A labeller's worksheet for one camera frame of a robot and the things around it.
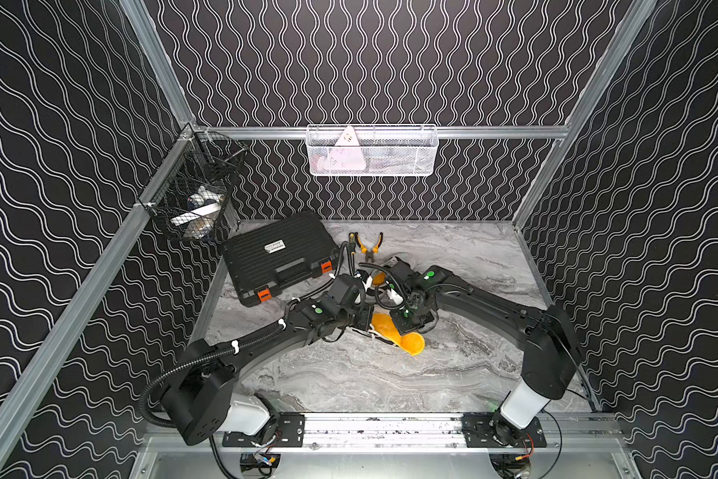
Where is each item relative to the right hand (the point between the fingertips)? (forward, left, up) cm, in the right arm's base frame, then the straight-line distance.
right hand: (402, 327), depth 83 cm
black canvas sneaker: (+2, +2, +23) cm, 23 cm away
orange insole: (-5, -2, +2) cm, 6 cm away
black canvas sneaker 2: (-2, +9, 0) cm, 9 cm away
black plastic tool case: (+25, +42, -1) cm, 49 cm away
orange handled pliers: (+33, +9, -7) cm, 35 cm away
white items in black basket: (+18, +54, +24) cm, 61 cm away
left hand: (+3, +8, +5) cm, 10 cm away
